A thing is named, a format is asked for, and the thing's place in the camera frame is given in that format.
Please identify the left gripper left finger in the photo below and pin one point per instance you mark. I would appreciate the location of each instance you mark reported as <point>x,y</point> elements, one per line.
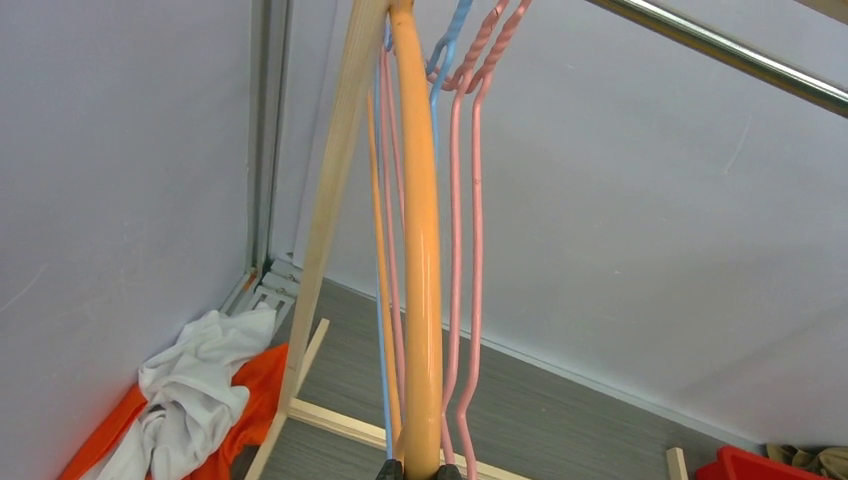
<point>392,469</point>

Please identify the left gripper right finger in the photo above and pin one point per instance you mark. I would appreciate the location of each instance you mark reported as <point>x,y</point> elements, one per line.
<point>448,472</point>

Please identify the orange hanger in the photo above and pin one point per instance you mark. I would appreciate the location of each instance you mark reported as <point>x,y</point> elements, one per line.
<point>414,438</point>

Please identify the orange cloth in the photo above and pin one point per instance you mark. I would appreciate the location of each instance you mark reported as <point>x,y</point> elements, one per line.
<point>262,376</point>

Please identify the white cloth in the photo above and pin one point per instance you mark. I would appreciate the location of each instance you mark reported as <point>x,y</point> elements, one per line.
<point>189,399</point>

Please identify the red plastic bin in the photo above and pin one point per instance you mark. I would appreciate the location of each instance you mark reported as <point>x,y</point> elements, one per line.
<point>732,463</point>

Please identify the tan brown garment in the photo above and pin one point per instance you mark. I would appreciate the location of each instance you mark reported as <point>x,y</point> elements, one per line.
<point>828,462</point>

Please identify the wooden clothes rack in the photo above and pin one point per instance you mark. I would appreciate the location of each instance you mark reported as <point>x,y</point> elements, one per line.
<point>358,69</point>

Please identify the blue wire hanger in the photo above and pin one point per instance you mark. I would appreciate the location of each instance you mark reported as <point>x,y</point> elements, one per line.
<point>437,67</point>

